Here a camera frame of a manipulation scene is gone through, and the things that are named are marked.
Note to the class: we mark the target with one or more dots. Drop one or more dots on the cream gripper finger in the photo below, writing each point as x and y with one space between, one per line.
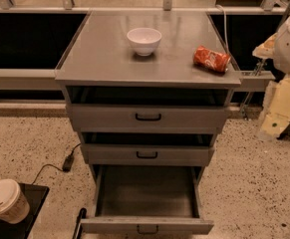
266 50
275 117

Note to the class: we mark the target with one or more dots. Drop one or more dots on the red coke can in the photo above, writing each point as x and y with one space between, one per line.
211 60

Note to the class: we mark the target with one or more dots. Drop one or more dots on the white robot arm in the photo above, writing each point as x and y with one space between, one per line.
281 60

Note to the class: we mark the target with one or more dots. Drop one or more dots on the grey metal drawer cabinet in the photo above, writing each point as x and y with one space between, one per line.
101 68

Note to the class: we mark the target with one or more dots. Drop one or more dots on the grey top drawer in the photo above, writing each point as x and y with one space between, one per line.
114 118

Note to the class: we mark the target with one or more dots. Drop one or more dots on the grey open bottom drawer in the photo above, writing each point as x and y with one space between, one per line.
147 200

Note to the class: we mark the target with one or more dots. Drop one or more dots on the grey middle drawer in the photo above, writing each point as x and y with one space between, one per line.
147 155

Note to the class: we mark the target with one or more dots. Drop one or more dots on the white ceramic bowl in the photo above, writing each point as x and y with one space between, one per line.
144 41

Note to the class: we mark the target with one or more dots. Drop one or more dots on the white lidded paper coffee cup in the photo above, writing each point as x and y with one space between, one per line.
14 206

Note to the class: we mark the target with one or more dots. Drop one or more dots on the black side table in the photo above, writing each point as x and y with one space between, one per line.
36 196

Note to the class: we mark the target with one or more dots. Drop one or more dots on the black power adapter with cable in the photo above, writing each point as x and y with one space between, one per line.
66 166

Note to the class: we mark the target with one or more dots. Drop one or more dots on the black handle near drawer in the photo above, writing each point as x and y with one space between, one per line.
78 227

